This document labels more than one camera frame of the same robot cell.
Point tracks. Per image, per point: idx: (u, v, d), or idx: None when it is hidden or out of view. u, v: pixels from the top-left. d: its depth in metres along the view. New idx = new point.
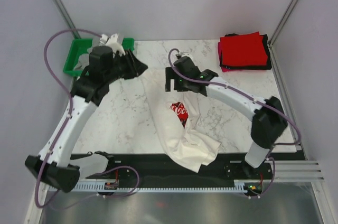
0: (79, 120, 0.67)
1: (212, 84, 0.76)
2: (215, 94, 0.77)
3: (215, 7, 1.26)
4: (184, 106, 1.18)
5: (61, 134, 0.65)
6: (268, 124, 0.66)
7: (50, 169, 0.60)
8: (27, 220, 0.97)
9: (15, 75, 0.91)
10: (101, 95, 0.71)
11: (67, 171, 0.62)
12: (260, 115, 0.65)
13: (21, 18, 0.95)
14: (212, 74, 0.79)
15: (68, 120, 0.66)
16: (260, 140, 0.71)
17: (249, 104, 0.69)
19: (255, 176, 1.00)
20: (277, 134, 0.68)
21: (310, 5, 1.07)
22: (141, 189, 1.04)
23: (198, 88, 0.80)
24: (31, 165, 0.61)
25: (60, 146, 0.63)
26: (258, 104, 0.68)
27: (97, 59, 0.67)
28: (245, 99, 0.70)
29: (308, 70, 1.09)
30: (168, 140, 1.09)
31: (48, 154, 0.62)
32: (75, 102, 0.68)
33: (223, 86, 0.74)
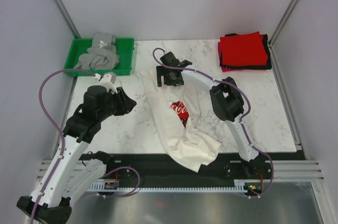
0: (70, 159, 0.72)
1: (185, 70, 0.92)
2: (189, 78, 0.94)
3: (215, 7, 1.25)
4: (185, 106, 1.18)
5: (53, 175, 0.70)
6: (221, 96, 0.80)
7: (41, 212, 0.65)
8: (27, 220, 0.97)
9: (15, 75, 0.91)
10: (92, 132, 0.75)
11: (58, 212, 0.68)
12: (216, 90, 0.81)
13: (21, 18, 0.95)
14: (186, 63, 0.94)
15: (59, 161, 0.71)
16: (219, 113, 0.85)
17: (209, 83, 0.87)
19: (255, 175, 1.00)
20: (234, 110, 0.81)
21: (310, 5, 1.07)
22: (141, 189, 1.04)
23: (176, 74, 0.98)
24: (24, 207, 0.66)
25: (51, 187, 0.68)
26: (216, 83, 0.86)
27: (92, 100, 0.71)
28: (207, 79, 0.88)
29: (308, 70, 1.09)
30: (168, 139, 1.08)
31: (40, 195, 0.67)
32: (66, 141, 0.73)
33: (193, 71, 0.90)
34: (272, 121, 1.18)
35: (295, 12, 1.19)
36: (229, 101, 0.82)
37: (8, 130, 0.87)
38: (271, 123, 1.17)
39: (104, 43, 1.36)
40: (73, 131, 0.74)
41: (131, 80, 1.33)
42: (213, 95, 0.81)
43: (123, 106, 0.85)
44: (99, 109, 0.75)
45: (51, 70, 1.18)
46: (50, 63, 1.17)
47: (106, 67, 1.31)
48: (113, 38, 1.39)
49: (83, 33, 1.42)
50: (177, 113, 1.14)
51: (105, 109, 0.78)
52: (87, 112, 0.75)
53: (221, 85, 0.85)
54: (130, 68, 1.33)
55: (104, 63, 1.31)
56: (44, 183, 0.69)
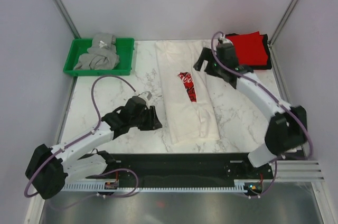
0: (97, 139, 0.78)
1: (244, 78, 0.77)
2: (244, 88, 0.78)
3: (215, 7, 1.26)
4: (191, 76, 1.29)
5: (78, 141, 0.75)
6: (284, 129, 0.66)
7: (52, 167, 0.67)
8: (27, 219, 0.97)
9: (15, 76, 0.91)
10: (121, 131, 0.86)
11: (58, 178, 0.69)
12: (280, 120, 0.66)
13: (21, 19, 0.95)
14: (247, 69, 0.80)
15: (88, 134, 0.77)
16: (271, 142, 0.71)
17: (272, 105, 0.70)
19: (255, 175, 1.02)
20: (292, 146, 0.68)
21: (310, 5, 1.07)
22: (142, 189, 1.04)
23: (229, 78, 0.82)
24: (39, 154, 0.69)
25: (72, 149, 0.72)
26: (280, 108, 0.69)
27: (133, 105, 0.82)
28: (270, 100, 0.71)
29: (309, 69, 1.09)
30: (175, 102, 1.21)
31: (60, 150, 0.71)
32: (102, 124, 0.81)
33: (253, 83, 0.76)
34: None
35: (295, 12, 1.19)
36: (291, 134, 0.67)
37: (8, 130, 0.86)
38: None
39: (104, 43, 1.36)
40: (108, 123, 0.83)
41: (132, 80, 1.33)
42: (273, 124, 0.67)
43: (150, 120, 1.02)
44: (133, 115, 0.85)
45: (51, 70, 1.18)
46: (50, 63, 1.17)
47: (106, 67, 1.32)
48: (113, 38, 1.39)
49: (83, 33, 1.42)
50: (183, 82, 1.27)
51: (138, 119, 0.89)
52: (124, 116, 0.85)
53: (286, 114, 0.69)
54: (131, 68, 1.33)
55: (104, 63, 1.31)
56: (68, 142, 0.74)
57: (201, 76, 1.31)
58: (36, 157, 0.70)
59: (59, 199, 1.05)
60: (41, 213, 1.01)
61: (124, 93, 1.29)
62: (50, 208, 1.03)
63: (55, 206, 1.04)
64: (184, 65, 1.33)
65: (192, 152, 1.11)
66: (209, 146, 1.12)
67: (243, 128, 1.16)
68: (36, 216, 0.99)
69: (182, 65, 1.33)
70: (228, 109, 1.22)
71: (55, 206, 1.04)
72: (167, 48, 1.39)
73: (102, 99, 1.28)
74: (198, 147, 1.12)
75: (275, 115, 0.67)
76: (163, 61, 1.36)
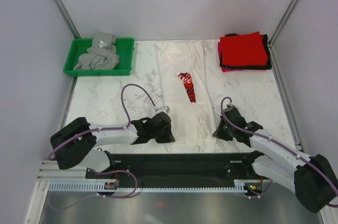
0: (123, 134, 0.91)
1: (256, 136, 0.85)
2: (259, 145, 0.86)
3: (215, 7, 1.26)
4: (191, 77, 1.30)
5: (112, 129, 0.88)
6: (313, 183, 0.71)
7: (86, 140, 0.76)
8: (27, 220, 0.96)
9: (14, 75, 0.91)
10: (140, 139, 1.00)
11: (82, 155, 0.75)
12: (303, 174, 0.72)
13: (20, 18, 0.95)
14: (256, 126, 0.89)
15: (120, 128, 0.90)
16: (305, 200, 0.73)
17: (291, 159, 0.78)
19: (255, 175, 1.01)
20: (327, 199, 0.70)
21: (310, 5, 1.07)
22: (143, 189, 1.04)
23: (243, 137, 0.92)
24: (78, 124, 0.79)
25: (105, 133, 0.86)
26: (300, 160, 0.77)
27: (159, 120, 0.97)
28: (288, 154, 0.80)
29: (309, 70, 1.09)
30: (175, 102, 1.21)
31: (97, 129, 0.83)
32: (131, 126, 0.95)
33: (266, 138, 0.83)
34: (272, 121, 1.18)
35: (295, 12, 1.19)
36: (322, 186, 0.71)
37: (8, 130, 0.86)
38: (271, 123, 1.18)
39: (104, 43, 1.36)
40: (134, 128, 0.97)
41: (132, 80, 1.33)
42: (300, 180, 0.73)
43: (169, 135, 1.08)
44: (157, 129, 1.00)
45: (52, 70, 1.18)
46: (50, 63, 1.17)
47: (106, 67, 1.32)
48: (113, 38, 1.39)
49: (83, 33, 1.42)
50: (183, 83, 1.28)
51: (158, 134, 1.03)
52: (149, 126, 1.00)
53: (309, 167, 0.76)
54: (130, 68, 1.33)
55: (104, 63, 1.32)
56: (104, 126, 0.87)
57: (201, 76, 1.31)
58: (73, 127, 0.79)
59: (58, 199, 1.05)
60: (41, 213, 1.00)
61: (124, 93, 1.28)
62: (49, 208, 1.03)
63: (54, 206, 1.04)
64: (184, 65, 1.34)
65: (192, 152, 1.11)
66: (209, 146, 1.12)
67: None
68: (35, 216, 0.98)
69: (182, 65, 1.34)
70: None
71: (55, 206, 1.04)
72: (167, 48, 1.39)
73: (102, 99, 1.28)
74: (198, 147, 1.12)
75: (298, 169, 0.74)
76: (163, 61, 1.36)
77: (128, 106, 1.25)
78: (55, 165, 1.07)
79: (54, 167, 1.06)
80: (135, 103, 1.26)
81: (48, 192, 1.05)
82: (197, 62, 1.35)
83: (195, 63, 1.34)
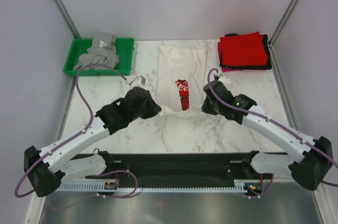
0: (89, 138, 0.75)
1: (251, 115, 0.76)
2: (253, 125, 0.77)
3: (215, 7, 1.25)
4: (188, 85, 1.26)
5: (70, 141, 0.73)
6: (317, 167, 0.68)
7: (39, 171, 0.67)
8: (27, 220, 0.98)
9: (14, 75, 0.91)
10: (118, 127, 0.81)
11: (48, 183, 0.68)
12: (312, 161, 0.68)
13: (20, 18, 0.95)
14: (249, 101, 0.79)
15: (80, 133, 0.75)
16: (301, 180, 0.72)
17: (297, 145, 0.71)
19: (255, 175, 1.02)
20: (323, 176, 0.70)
21: (310, 5, 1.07)
22: (143, 189, 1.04)
23: (233, 115, 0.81)
24: (29, 156, 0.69)
25: (60, 152, 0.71)
26: (304, 146, 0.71)
27: (133, 98, 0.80)
28: (292, 138, 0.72)
29: (309, 70, 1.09)
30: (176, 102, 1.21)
31: (48, 154, 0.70)
32: (94, 121, 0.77)
33: (265, 119, 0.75)
34: None
35: (295, 12, 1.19)
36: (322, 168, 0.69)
37: (7, 130, 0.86)
38: None
39: (104, 43, 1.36)
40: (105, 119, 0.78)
41: (132, 80, 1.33)
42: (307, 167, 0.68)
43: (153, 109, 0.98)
44: (134, 109, 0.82)
45: (51, 71, 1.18)
46: (50, 63, 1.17)
47: (106, 67, 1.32)
48: (113, 38, 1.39)
49: (83, 33, 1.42)
50: (179, 90, 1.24)
51: (137, 113, 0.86)
52: (123, 109, 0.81)
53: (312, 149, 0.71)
54: (131, 68, 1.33)
55: (104, 63, 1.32)
56: (56, 144, 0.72)
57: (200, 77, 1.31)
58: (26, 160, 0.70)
59: (59, 199, 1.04)
60: (41, 213, 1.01)
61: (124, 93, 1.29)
62: (49, 208, 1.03)
63: (54, 206, 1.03)
64: (184, 66, 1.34)
65: (192, 152, 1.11)
66: (209, 146, 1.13)
67: (244, 127, 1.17)
68: (35, 216, 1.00)
69: (182, 65, 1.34)
70: None
71: (55, 206, 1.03)
72: (170, 52, 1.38)
73: (102, 99, 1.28)
74: (198, 147, 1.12)
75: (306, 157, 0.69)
76: (162, 61, 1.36)
77: None
78: None
79: None
80: None
81: None
82: (197, 62, 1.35)
83: (195, 63, 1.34)
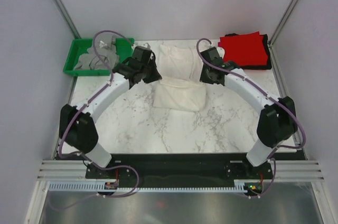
0: (115, 89, 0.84)
1: (231, 75, 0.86)
2: (234, 84, 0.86)
3: (215, 7, 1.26)
4: None
5: (99, 94, 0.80)
6: (275, 119, 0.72)
7: (82, 121, 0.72)
8: (27, 220, 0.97)
9: (14, 75, 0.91)
10: (135, 80, 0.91)
11: (91, 132, 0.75)
12: (270, 112, 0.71)
13: (21, 19, 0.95)
14: (234, 65, 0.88)
15: (106, 86, 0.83)
16: (263, 134, 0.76)
17: (261, 99, 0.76)
19: (255, 175, 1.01)
20: (282, 136, 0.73)
21: (310, 5, 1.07)
22: (141, 189, 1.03)
23: (217, 75, 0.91)
24: (66, 112, 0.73)
25: (96, 102, 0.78)
26: (270, 101, 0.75)
27: (141, 52, 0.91)
28: (259, 93, 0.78)
29: (309, 69, 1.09)
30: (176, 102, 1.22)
31: (85, 105, 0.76)
32: (115, 76, 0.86)
33: (241, 78, 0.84)
34: None
35: (295, 12, 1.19)
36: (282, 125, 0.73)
37: (7, 130, 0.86)
38: None
39: (103, 43, 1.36)
40: (124, 71, 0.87)
41: None
42: (265, 118, 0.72)
43: (156, 73, 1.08)
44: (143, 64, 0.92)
45: (52, 71, 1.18)
46: (50, 63, 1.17)
47: (106, 68, 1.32)
48: (113, 38, 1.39)
49: (83, 33, 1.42)
50: None
51: (146, 71, 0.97)
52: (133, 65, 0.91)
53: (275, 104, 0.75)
54: None
55: (104, 63, 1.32)
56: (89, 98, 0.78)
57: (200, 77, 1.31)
58: (63, 117, 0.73)
59: (59, 198, 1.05)
60: (41, 213, 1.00)
61: (125, 93, 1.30)
62: (49, 208, 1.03)
63: (54, 206, 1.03)
64: (184, 66, 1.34)
65: (192, 152, 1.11)
66: (209, 146, 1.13)
67: (244, 128, 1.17)
68: (35, 216, 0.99)
69: (182, 65, 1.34)
70: (227, 109, 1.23)
71: (55, 206, 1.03)
72: (170, 52, 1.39)
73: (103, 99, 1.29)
74: (198, 147, 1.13)
75: (266, 108, 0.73)
76: (163, 61, 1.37)
77: (128, 106, 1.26)
78: (55, 165, 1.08)
79: (54, 167, 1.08)
80: (135, 103, 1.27)
81: (48, 192, 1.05)
82: (197, 62, 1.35)
83: (195, 63, 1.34)
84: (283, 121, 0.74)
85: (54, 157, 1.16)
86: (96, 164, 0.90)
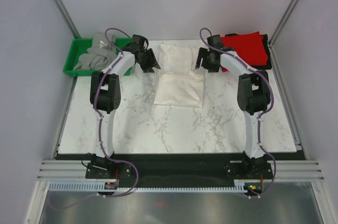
0: (126, 61, 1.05)
1: (225, 54, 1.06)
2: (226, 62, 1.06)
3: (215, 7, 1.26)
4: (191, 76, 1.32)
5: (116, 63, 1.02)
6: (249, 85, 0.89)
7: (111, 80, 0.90)
8: (27, 220, 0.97)
9: (15, 76, 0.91)
10: (138, 57, 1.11)
11: (118, 89, 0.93)
12: (245, 78, 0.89)
13: (20, 19, 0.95)
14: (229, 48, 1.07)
15: (120, 58, 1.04)
16: (241, 102, 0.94)
17: (242, 70, 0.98)
19: (255, 175, 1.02)
20: (255, 102, 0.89)
21: (309, 5, 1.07)
22: (138, 189, 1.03)
23: (216, 57, 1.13)
24: (97, 76, 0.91)
25: (116, 68, 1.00)
26: (249, 71, 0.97)
27: (138, 36, 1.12)
28: (241, 66, 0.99)
29: (308, 68, 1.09)
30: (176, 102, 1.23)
31: (109, 69, 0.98)
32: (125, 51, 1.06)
33: (232, 56, 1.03)
34: (272, 121, 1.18)
35: (295, 12, 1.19)
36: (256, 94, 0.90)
37: (7, 130, 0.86)
38: (271, 123, 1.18)
39: (103, 43, 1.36)
40: (128, 49, 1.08)
41: (132, 80, 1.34)
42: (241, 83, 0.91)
43: (150, 60, 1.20)
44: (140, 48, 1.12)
45: (52, 70, 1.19)
46: (50, 63, 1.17)
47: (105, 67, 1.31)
48: (113, 38, 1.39)
49: (83, 33, 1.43)
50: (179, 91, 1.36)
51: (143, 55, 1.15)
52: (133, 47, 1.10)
53: (253, 76, 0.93)
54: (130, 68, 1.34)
55: (104, 63, 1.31)
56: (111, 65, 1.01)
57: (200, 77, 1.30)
58: (93, 80, 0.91)
59: (59, 199, 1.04)
60: (41, 213, 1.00)
61: (124, 93, 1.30)
62: (49, 208, 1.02)
63: (54, 206, 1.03)
64: (184, 66, 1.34)
65: (192, 152, 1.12)
66: (209, 146, 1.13)
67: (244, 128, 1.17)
68: (36, 216, 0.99)
69: (182, 65, 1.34)
70: (227, 109, 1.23)
71: (55, 206, 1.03)
72: (170, 51, 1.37)
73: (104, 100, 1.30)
74: (198, 148, 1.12)
75: (243, 74, 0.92)
76: (163, 59, 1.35)
77: (128, 106, 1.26)
78: (55, 165, 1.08)
79: (54, 167, 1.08)
80: (135, 103, 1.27)
81: (48, 192, 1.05)
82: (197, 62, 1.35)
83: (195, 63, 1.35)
84: (259, 91, 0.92)
85: (54, 157, 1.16)
86: (104, 148, 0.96)
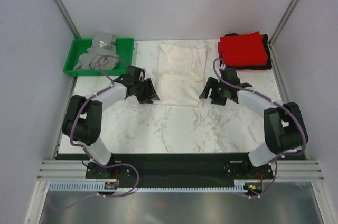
0: (116, 93, 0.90)
1: (242, 90, 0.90)
2: (244, 98, 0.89)
3: (215, 7, 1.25)
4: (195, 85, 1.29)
5: (104, 91, 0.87)
6: (278, 121, 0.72)
7: (92, 106, 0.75)
8: (27, 219, 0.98)
9: (15, 76, 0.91)
10: (130, 92, 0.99)
11: (99, 120, 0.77)
12: (273, 114, 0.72)
13: (20, 19, 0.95)
14: (247, 84, 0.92)
15: (110, 87, 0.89)
16: (268, 140, 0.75)
17: (266, 104, 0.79)
19: (255, 175, 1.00)
20: (290, 142, 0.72)
21: (310, 5, 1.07)
22: (139, 189, 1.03)
23: (232, 94, 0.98)
24: (75, 103, 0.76)
25: (102, 96, 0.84)
26: (273, 105, 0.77)
27: (133, 68, 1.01)
28: (264, 100, 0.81)
29: (309, 69, 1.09)
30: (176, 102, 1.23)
31: (94, 95, 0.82)
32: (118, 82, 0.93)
33: (251, 92, 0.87)
34: None
35: (295, 12, 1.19)
36: (290, 133, 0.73)
37: (7, 130, 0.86)
38: None
39: (104, 43, 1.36)
40: (121, 82, 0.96)
41: None
42: (268, 119, 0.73)
43: (146, 93, 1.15)
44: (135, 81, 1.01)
45: (52, 70, 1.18)
46: (50, 63, 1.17)
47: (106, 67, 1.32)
48: (113, 38, 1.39)
49: (83, 33, 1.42)
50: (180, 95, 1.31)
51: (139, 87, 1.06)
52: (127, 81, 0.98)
53: (280, 110, 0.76)
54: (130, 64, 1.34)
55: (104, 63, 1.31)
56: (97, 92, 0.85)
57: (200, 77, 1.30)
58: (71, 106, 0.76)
59: (59, 199, 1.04)
60: (41, 213, 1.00)
61: None
62: (49, 208, 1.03)
63: (54, 206, 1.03)
64: (184, 66, 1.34)
65: (192, 152, 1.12)
66: (209, 146, 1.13)
67: (244, 128, 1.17)
68: (36, 216, 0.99)
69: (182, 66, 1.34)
70: (227, 109, 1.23)
71: (55, 206, 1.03)
72: (170, 51, 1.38)
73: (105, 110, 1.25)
74: (198, 148, 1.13)
75: (269, 109, 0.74)
76: (163, 58, 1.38)
77: (128, 106, 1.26)
78: (55, 165, 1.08)
79: (54, 167, 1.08)
80: (135, 103, 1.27)
81: (48, 192, 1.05)
82: (197, 62, 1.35)
83: (195, 62, 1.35)
84: (290, 128, 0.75)
85: (54, 157, 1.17)
86: (96, 160, 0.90)
